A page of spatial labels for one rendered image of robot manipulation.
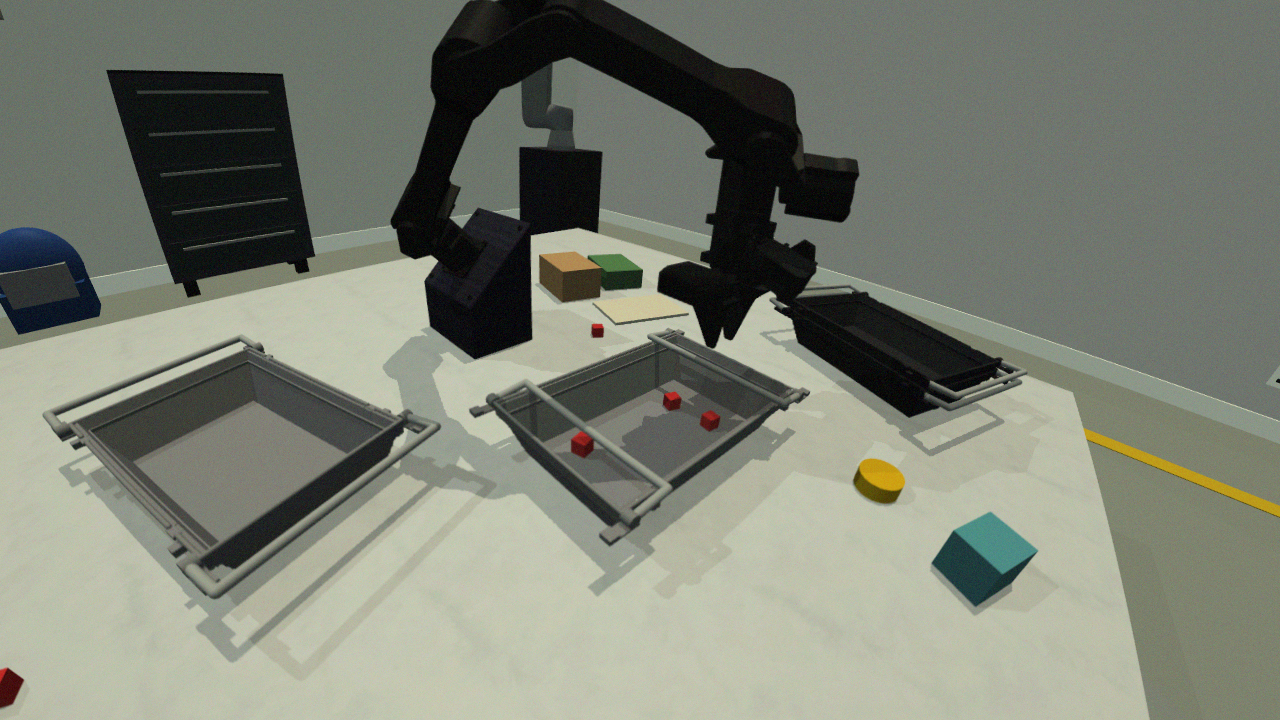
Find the yellow short cylinder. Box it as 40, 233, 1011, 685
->
852, 459, 905, 503

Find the small teal block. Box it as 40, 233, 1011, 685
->
931, 512, 1039, 607

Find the brown rectangular block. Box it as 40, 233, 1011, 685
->
539, 252, 602, 304

